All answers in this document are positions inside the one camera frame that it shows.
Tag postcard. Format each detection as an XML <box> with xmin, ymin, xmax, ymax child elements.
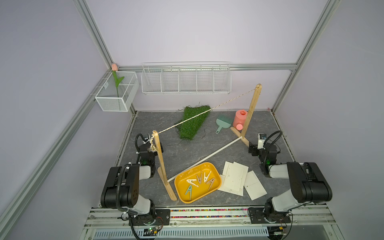
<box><xmin>222</xmin><ymin>162</ymin><xmax>249</xmax><ymax>191</ymax></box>
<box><xmin>244</xmin><ymin>171</ymin><xmax>267</xmax><ymax>201</ymax></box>
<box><xmin>218</xmin><ymin>175</ymin><xmax>244</xmax><ymax>197</ymax></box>

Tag teal clothespin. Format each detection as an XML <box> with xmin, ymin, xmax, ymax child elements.
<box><xmin>185</xmin><ymin>185</ymin><xmax>193</xmax><ymax>201</ymax></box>

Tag beige clothespin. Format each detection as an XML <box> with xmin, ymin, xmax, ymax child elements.
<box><xmin>196</xmin><ymin>172</ymin><xmax>202</xmax><ymax>184</ymax></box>
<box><xmin>206</xmin><ymin>178</ymin><xmax>215</xmax><ymax>191</ymax></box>

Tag white clothespin end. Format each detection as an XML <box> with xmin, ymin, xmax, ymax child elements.
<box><xmin>186</xmin><ymin>179</ymin><xmax>199</xmax><ymax>187</ymax></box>
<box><xmin>204</xmin><ymin>172</ymin><xmax>211</xmax><ymax>183</ymax></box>

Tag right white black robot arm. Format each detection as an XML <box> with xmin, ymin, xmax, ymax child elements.
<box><xmin>248</xmin><ymin>131</ymin><xmax>333</xmax><ymax>223</ymax></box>

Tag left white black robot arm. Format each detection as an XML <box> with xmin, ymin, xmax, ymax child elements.
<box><xmin>101</xmin><ymin>134</ymin><xmax>158</xmax><ymax>225</ymax></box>

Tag wooden clothesline stand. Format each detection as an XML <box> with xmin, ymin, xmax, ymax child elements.
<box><xmin>150</xmin><ymin>84</ymin><xmax>262</xmax><ymax>201</ymax></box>

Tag pink watering can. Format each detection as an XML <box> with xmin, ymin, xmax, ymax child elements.
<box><xmin>233</xmin><ymin>110</ymin><xmax>248</xmax><ymax>131</ymax></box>

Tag green artificial grass patch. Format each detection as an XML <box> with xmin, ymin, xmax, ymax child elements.
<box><xmin>176</xmin><ymin>105</ymin><xmax>211</xmax><ymax>140</ymax></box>

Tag yellow plastic tray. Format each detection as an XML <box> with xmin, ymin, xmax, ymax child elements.
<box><xmin>174</xmin><ymin>163</ymin><xmax>222</xmax><ymax>204</ymax></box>

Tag teal small brush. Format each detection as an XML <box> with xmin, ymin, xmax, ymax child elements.
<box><xmin>216</xmin><ymin>115</ymin><xmax>233</xmax><ymax>134</ymax></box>

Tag small white mesh basket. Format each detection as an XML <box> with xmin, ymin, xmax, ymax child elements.
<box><xmin>95</xmin><ymin>71</ymin><xmax>140</xmax><ymax>112</ymax></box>

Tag pink artificial tulip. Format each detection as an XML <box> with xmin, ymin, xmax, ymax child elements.
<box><xmin>111</xmin><ymin>64</ymin><xmax>125</xmax><ymax>98</ymax></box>

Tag twisted clothesline string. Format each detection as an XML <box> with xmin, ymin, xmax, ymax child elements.
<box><xmin>148</xmin><ymin>88</ymin><xmax>257</xmax><ymax>154</ymax></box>

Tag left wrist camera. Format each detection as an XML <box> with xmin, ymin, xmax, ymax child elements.
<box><xmin>142</xmin><ymin>136</ymin><xmax>150</xmax><ymax>144</ymax></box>

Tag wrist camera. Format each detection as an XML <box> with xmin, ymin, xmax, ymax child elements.
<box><xmin>258</xmin><ymin>133</ymin><xmax>267</xmax><ymax>150</ymax></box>
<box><xmin>142</xmin><ymin>136</ymin><xmax>150</xmax><ymax>144</ymax></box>

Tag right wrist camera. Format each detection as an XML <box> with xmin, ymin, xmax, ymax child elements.
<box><xmin>258</xmin><ymin>133</ymin><xmax>267</xmax><ymax>150</ymax></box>

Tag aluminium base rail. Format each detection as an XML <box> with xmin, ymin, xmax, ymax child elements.
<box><xmin>80</xmin><ymin>205</ymin><xmax>344</xmax><ymax>240</ymax></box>

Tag long white wire basket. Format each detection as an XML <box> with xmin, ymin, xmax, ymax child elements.
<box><xmin>141</xmin><ymin>62</ymin><xmax>232</xmax><ymax>95</ymax></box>

